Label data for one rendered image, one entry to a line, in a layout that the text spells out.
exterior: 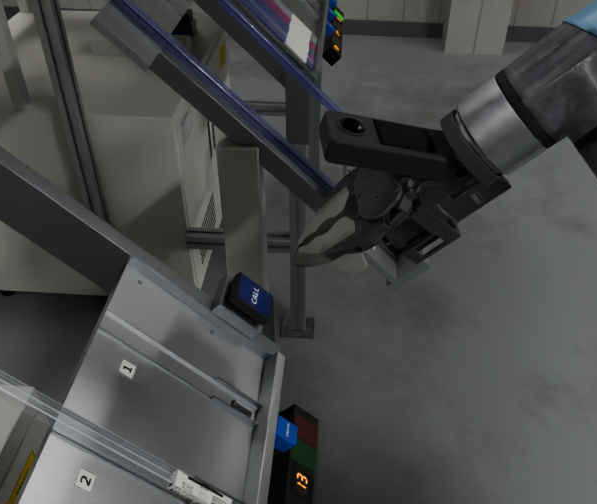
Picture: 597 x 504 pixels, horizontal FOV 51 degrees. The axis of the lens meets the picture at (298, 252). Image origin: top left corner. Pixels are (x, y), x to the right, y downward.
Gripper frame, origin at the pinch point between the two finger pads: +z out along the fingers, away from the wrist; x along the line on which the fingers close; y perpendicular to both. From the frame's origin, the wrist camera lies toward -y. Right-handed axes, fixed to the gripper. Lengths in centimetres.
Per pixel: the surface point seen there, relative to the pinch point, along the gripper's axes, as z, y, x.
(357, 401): 54, 78, 33
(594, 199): -4, 157, 114
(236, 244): 23.6, 12.3, 25.2
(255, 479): 11.4, 3.8, -18.3
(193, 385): 13.0, -2.6, -10.0
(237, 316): 10.2, 0.8, -1.7
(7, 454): 42.4, -7.6, -7.5
